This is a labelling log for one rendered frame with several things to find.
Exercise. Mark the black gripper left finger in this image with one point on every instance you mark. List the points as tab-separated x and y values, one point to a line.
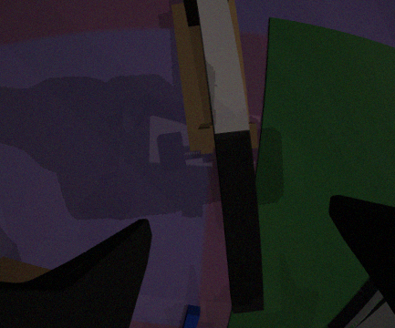
98	289

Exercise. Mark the green flat mat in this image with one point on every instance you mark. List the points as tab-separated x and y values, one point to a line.
328	129

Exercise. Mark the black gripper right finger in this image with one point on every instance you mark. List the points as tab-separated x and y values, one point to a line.
369	230

